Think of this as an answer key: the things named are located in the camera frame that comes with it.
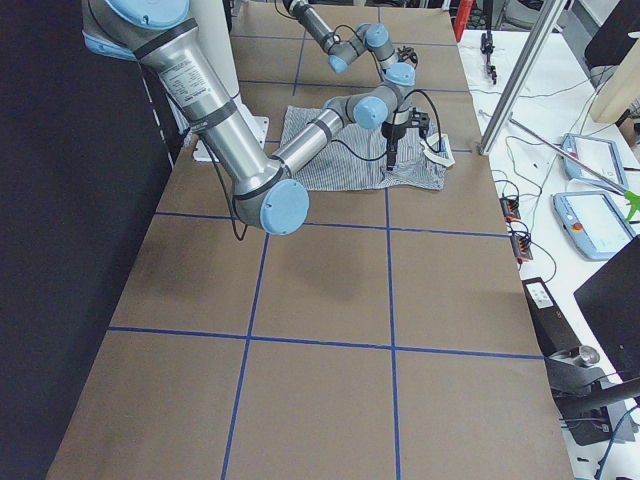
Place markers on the silver round knob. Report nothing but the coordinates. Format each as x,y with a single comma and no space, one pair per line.
586,356

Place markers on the green tipped grabber stick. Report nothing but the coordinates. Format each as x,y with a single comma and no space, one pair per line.
631,197

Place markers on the lower blue teach pendant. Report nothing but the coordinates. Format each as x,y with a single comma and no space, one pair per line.
593,222

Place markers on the blue teach pendant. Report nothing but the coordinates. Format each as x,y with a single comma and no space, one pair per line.
598,154
593,222

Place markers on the black clamp tool on table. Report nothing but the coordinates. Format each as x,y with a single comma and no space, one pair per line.
487,49

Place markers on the black box white label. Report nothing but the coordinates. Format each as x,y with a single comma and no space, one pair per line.
553,332

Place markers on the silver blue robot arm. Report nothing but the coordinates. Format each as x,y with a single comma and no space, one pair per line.
187,44
341,53

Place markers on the upper blue teach pendant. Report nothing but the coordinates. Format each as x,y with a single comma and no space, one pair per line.
598,154

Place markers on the black monitor on stand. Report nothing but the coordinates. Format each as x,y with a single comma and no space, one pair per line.
592,405

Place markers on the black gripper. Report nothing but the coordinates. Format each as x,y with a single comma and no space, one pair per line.
388,131

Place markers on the aluminium extrusion frame post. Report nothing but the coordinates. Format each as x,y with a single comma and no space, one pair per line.
536,40

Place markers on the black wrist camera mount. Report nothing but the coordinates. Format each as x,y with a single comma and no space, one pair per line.
407,54
420,121

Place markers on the striped polo shirt white collar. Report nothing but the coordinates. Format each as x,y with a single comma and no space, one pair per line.
355,161

